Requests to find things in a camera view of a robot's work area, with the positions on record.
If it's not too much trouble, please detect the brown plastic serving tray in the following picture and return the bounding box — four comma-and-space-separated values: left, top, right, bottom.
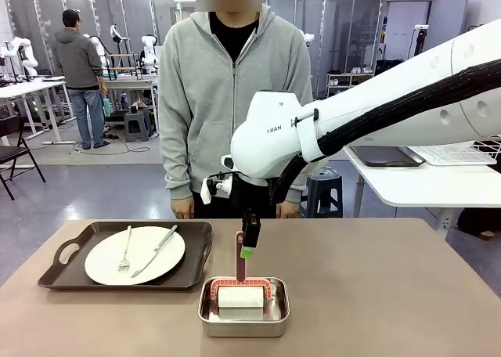
38, 220, 214, 291

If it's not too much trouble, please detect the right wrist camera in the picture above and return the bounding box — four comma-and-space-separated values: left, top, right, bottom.
200, 171, 234, 206

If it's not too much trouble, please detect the black folding chair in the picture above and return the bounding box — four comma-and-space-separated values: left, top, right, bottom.
0, 116, 47, 201

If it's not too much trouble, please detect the black tripod stand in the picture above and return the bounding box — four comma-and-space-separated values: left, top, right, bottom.
406, 23, 431, 60

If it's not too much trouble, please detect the man in grey hooded jacket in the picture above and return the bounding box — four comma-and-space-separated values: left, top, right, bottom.
52, 8, 113, 150

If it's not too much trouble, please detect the person's left forearm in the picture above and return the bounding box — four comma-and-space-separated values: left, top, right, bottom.
290, 168, 310, 204

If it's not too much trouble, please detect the dark blue plastic stool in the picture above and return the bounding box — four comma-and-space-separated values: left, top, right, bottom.
300, 167, 344, 220

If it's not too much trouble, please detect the dark serving tray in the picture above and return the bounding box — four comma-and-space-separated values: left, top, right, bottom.
348, 145, 427, 168

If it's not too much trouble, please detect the white wire dish rack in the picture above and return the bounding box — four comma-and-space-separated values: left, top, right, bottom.
405, 137, 501, 167

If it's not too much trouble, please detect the black braided cable sleeve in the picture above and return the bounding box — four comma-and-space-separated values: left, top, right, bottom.
273, 59, 501, 207

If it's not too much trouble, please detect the pink lint roller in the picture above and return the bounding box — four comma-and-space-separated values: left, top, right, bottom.
209, 231, 274, 310

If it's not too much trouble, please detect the person's left hand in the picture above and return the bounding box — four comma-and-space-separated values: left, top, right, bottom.
276, 200, 301, 219

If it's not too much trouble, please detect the low shoe shelf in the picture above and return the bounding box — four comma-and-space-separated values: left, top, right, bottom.
326, 66, 376, 99

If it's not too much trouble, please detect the person in light grey hoodie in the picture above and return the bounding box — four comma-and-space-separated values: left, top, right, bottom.
158, 0, 314, 220

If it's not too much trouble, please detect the person's right forearm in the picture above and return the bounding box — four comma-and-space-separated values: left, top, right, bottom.
158, 110, 195, 201

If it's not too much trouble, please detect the grey handled table knife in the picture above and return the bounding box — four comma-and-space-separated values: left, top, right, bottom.
131, 224, 178, 279

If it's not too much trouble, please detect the white background workbench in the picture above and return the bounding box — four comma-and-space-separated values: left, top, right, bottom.
102, 73, 160, 111

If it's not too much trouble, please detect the white side table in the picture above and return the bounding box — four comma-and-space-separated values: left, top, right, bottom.
343, 139, 501, 240

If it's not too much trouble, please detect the white long workbench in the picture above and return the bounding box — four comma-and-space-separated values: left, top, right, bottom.
0, 81, 76, 146

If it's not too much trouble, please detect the person's right hand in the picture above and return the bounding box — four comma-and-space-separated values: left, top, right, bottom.
171, 197, 196, 220

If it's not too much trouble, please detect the grey handled fork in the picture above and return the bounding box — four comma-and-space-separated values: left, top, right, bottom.
117, 225, 133, 272

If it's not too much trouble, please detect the white round dinner plate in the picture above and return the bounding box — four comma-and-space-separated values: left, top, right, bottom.
84, 226, 186, 286

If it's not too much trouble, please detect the rectangular steel container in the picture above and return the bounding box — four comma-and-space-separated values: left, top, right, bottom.
197, 276, 290, 338

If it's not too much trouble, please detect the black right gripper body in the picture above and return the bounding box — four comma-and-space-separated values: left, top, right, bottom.
230, 175, 275, 218

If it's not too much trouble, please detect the grey plastic stool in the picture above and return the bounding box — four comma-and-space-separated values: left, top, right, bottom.
124, 110, 154, 143

